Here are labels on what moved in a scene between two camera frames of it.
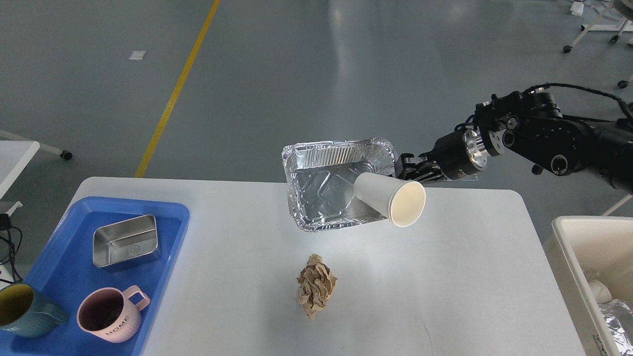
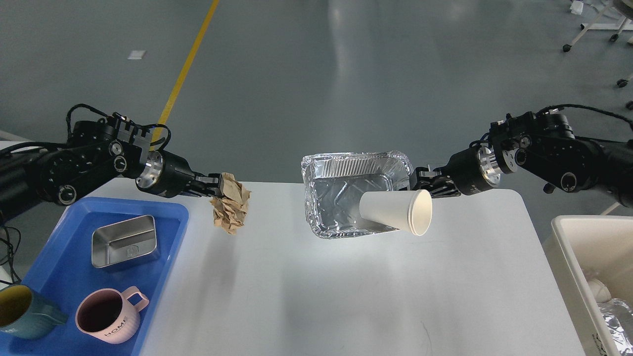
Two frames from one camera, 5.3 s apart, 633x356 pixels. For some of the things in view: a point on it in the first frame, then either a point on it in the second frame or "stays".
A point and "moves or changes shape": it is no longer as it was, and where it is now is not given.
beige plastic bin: [581, 248] stays
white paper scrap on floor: [138, 55] stays
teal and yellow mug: [22, 313] stays
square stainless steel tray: [124, 241] stays
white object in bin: [603, 294] stays
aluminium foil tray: [320, 178] moves or changes shape
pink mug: [108, 313] stays
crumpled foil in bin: [619, 315] stays
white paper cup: [402, 200] moves or changes shape
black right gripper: [460, 156] to [474, 169]
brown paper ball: [316, 283] to [230, 210]
